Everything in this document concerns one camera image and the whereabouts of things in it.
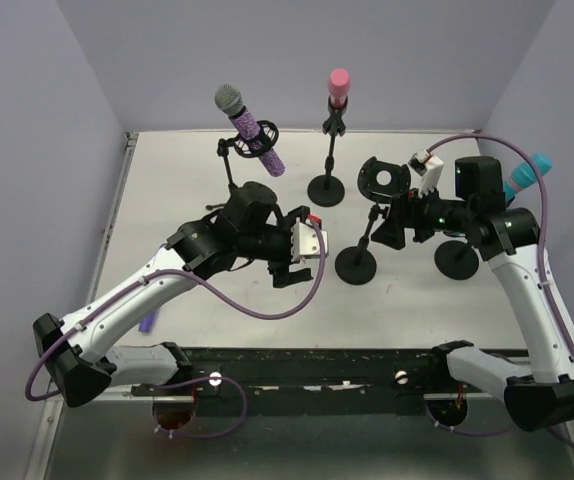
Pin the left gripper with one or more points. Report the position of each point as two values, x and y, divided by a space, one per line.
282 277

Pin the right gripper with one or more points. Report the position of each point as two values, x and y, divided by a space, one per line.
391 231

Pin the black shock-mount desk stand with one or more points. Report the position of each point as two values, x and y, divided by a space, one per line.
378 182

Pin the plain purple microphone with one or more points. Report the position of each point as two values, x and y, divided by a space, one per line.
147 323

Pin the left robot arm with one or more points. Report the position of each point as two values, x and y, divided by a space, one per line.
81 352

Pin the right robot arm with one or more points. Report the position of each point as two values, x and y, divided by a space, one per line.
537 396

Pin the black round-base clip stand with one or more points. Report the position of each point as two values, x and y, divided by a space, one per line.
326 190

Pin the black right round-base stand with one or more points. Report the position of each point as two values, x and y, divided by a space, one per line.
456 260

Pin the teal microphone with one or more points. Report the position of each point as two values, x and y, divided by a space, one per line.
523 176

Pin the pink microphone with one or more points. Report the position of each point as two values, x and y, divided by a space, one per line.
338 84

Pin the purple glitter microphone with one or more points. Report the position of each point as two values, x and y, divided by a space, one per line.
228 100

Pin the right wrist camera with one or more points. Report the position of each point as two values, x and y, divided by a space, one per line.
429 167

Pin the black tripod shock-mount stand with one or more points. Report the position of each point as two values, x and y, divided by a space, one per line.
260 146

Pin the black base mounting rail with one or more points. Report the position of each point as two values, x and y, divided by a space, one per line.
311 382

